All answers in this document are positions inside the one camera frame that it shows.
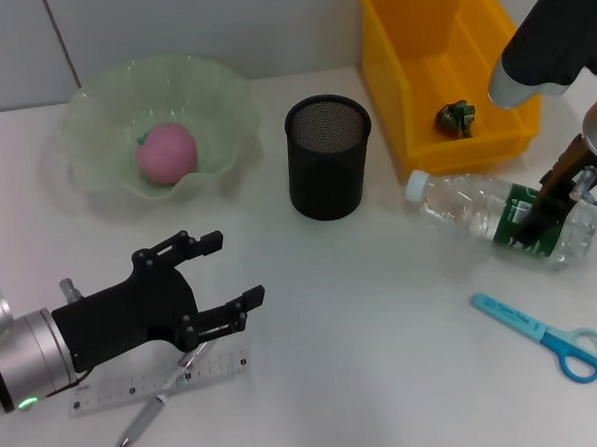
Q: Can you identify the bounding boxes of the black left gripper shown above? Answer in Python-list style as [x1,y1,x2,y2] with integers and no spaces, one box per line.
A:
[47,226,270,375]

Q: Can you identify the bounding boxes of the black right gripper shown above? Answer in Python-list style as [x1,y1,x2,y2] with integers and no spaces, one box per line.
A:
[511,133,597,246]

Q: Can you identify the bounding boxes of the clear green-label water bottle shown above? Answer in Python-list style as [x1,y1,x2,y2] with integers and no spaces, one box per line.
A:
[403,160,597,279]

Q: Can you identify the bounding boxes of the green plastic wrapper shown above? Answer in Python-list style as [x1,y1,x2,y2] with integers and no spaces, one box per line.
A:
[432,98,478,141]

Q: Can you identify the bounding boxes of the pink toy peach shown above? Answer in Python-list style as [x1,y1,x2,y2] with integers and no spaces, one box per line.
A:
[132,121,200,187]

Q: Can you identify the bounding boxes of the blue safety scissors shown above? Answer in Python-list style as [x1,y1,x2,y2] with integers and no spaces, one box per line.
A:
[470,286,597,390]

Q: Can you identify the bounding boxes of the clear plastic ruler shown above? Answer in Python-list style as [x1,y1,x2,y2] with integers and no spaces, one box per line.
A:
[64,343,254,420]

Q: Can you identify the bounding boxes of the silver ballpoint pen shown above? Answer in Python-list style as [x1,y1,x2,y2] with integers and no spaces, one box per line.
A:
[106,340,216,447]

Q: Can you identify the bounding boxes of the black mesh pen cup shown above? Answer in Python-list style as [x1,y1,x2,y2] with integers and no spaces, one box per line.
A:
[281,93,378,224]

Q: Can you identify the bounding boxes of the translucent green fruit bowl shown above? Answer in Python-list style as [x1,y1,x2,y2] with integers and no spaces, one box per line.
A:
[52,47,266,207]

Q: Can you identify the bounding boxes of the yellow plastic storage bin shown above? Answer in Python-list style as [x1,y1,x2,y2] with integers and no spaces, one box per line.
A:
[356,0,547,181]

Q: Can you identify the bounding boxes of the right arm connector cable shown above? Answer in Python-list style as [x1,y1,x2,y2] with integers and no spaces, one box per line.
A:
[568,164,597,209]

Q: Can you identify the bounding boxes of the arm connector cable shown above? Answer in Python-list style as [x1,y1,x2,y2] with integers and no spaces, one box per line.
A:
[568,164,597,209]
[39,276,96,399]

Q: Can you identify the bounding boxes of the left arm connector cable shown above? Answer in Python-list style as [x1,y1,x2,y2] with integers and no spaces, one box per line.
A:
[39,276,96,399]

